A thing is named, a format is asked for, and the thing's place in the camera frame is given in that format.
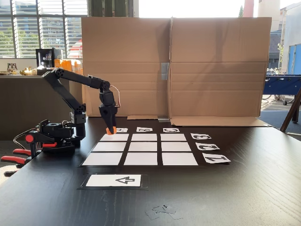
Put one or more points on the round orange token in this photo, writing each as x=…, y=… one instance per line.
x=109, y=132

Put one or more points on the nine-square white grid sheet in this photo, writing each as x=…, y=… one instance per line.
x=144, y=150

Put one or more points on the paper sheet letter A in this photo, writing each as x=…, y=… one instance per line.
x=122, y=130

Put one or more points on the paper sheet letter B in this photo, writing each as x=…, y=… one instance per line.
x=144, y=129

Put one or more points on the grey tape strip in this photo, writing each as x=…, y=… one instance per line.
x=163, y=119
x=165, y=70

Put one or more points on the orange white carton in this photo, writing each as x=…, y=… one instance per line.
x=76, y=66

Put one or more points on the paper sheet letter C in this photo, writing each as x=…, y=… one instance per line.
x=171, y=130

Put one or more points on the white arrow paper sheet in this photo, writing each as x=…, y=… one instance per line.
x=110, y=180

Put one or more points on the brown cardboard panel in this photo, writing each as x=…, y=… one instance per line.
x=136, y=51
x=218, y=70

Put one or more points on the black coffee machine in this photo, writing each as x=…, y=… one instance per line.
x=53, y=55

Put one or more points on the brown counter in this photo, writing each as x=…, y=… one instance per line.
x=23, y=101

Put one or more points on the paper sheet number 3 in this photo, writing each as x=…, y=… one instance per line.
x=200, y=136

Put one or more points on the red black bar clamp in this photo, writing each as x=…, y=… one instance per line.
x=14, y=160
x=22, y=151

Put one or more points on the paper sheet number 2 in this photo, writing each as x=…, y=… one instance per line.
x=207, y=146

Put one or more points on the small glass bottles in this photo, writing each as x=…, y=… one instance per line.
x=12, y=67

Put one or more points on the paper sheet number 1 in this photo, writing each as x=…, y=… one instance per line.
x=216, y=158

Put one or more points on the blue foosball table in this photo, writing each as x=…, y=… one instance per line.
x=282, y=84

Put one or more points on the dark wooden easel leg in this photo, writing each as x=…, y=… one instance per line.
x=291, y=110

